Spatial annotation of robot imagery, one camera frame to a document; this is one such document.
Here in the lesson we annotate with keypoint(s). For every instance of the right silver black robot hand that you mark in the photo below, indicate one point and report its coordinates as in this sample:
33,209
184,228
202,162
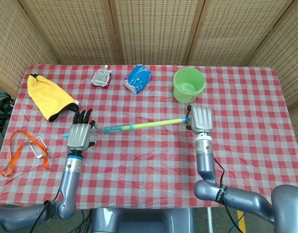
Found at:
202,120

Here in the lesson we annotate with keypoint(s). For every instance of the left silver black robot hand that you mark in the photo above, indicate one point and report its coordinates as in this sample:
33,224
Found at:
78,137

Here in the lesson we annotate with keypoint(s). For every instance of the green and blue water pump toy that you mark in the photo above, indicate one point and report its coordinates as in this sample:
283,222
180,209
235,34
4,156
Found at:
151,124

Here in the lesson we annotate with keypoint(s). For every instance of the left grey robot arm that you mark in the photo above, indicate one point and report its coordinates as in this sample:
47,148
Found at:
69,177

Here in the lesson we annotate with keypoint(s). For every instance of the green plastic bucket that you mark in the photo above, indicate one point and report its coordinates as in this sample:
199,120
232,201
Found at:
187,85

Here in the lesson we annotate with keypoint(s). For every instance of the yellow cloth with black trim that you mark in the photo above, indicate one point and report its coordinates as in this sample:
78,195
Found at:
49,97

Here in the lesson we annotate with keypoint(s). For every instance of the white red spouted pouch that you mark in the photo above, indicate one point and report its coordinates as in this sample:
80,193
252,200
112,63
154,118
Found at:
101,77

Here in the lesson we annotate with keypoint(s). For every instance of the red white checkered tablecloth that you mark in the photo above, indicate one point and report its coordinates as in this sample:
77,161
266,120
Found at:
139,170

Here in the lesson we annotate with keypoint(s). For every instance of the blue tissue pack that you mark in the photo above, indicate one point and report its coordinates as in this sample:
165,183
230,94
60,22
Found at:
138,78

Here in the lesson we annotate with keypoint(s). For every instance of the white table leg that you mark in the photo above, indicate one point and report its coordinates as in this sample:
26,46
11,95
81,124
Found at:
209,218

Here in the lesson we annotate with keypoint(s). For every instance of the woven bamboo folding screen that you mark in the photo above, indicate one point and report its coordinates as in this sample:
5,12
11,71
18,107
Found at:
153,29

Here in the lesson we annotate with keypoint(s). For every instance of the grey robot torso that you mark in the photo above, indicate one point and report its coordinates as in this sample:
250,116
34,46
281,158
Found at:
144,221

